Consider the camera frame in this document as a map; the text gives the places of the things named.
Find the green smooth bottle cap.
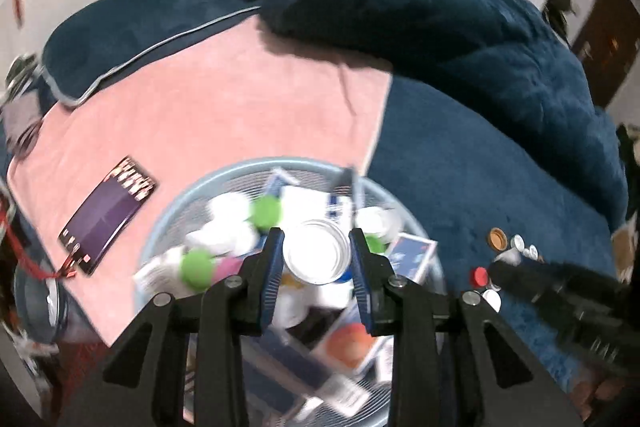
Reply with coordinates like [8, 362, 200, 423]
[250, 196, 285, 229]

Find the round grey container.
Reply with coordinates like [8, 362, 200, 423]
[12, 257, 76, 343]

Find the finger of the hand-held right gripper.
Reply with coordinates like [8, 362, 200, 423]
[487, 257, 571, 305]

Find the person's right hand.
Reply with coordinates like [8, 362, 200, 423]
[572, 374, 633, 415]

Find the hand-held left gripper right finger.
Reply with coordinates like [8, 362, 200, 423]
[347, 227, 583, 427]

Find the dark blue piped pillow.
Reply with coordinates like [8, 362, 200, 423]
[40, 0, 271, 108]

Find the pink blanket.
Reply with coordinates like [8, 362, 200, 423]
[5, 14, 393, 348]

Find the red cord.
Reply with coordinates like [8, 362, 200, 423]
[0, 187, 81, 283]

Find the dark blue box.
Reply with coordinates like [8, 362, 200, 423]
[240, 332, 371, 413]

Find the blue plush blanket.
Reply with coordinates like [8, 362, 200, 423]
[365, 72, 626, 408]

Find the dark blue duvet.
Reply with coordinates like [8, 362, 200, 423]
[260, 0, 628, 233]

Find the light blue mesh basket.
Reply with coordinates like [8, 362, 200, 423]
[132, 156, 446, 427]

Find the large white lid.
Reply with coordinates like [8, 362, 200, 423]
[281, 219, 351, 285]

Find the pile of clothes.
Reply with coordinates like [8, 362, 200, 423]
[615, 122, 640, 188]

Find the brown wooden door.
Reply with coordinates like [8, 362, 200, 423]
[572, 0, 640, 108]

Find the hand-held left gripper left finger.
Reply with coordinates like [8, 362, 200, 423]
[60, 227, 287, 427]

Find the cardboard box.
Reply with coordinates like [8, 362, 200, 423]
[611, 222, 640, 278]

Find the purple patterned flat packet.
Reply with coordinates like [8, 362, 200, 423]
[58, 155, 158, 278]

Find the orange label packet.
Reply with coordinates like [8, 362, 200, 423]
[312, 317, 396, 375]

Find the pink bottle cap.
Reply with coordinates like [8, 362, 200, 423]
[212, 256, 246, 280]

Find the dark hanging garment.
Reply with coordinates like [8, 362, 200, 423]
[542, 0, 581, 38]

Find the grey cloth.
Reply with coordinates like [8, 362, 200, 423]
[2, 94, 43, 148]

